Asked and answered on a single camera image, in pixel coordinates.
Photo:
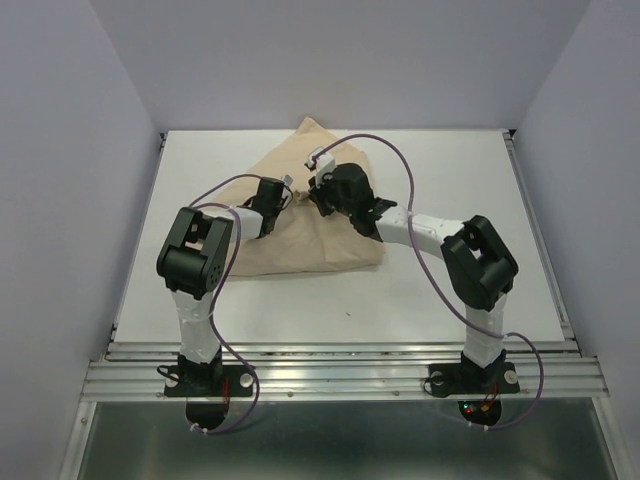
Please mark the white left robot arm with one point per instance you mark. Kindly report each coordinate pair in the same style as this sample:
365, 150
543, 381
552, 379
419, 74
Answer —
193, 261

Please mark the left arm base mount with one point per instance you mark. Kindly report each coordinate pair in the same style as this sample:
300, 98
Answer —
208, 389

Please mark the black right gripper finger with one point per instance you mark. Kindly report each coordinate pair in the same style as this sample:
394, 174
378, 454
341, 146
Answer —
366, 227
319, 197

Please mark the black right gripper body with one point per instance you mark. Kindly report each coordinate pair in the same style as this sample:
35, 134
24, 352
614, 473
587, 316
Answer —
343, 205

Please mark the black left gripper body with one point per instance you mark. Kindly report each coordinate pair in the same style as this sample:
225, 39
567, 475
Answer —
276, 209

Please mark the aluminium mounting rail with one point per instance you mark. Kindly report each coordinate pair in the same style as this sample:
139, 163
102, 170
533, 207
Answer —
305, 372

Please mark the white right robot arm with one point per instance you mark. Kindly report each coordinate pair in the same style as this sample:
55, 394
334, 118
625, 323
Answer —
480, 267

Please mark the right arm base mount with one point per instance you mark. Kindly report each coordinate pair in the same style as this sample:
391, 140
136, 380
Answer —
480, 387

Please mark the beige cloth drape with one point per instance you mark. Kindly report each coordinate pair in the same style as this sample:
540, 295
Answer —
304, 241

